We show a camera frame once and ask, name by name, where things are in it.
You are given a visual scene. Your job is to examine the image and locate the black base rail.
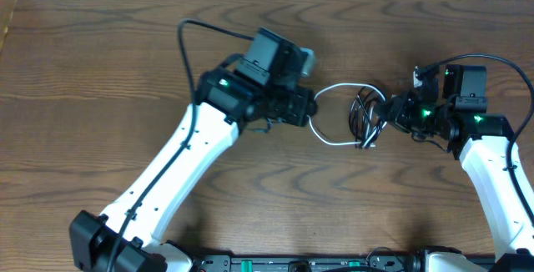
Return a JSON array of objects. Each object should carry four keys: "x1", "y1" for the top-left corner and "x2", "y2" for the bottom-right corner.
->
[{"x1": 191, "y1": 252, "x2": 406, "y2": 272}]

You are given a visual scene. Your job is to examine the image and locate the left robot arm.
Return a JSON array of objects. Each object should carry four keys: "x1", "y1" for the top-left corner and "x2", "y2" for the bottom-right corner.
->
[{"x1": 69, "y1": 28, "x2": 317, "y2": 272}]

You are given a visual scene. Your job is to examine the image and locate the right camera cable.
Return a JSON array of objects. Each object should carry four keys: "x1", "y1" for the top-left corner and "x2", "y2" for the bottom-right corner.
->
[{"x1": 415, "y1": 53, "x2": 534, "y2": 239}]

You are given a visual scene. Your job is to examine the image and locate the camera cable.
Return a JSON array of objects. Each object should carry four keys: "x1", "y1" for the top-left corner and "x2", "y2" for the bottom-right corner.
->
[
  {"x1": 106, "y1": 18, "x2": 255, "y2": 272},
  {"x1": 415, "y1": 53, "x2": 534, "y2": 239}
]

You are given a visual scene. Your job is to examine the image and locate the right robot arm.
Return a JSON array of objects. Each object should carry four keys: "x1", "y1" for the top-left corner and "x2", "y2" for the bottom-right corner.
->
[{"x1": 376, "y1": 63, "x2": 533, "y2": 271}]

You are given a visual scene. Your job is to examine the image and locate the left camera cable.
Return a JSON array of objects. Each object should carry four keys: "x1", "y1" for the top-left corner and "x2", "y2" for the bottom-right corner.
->
[{"x1": 106, "y1": 18, "x2": 255, "y2": 272}]

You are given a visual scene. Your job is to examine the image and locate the white cable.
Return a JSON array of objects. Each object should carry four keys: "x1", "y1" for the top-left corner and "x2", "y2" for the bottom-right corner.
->
[{"x1": 307, "y1": 82, "x2": 387, "y2": 148}]

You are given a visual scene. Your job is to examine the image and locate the black cable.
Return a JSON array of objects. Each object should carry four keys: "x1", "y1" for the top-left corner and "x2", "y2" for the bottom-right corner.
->
[{"x1": 348, "y1": 84, "x2": 389, "y2": 149}]

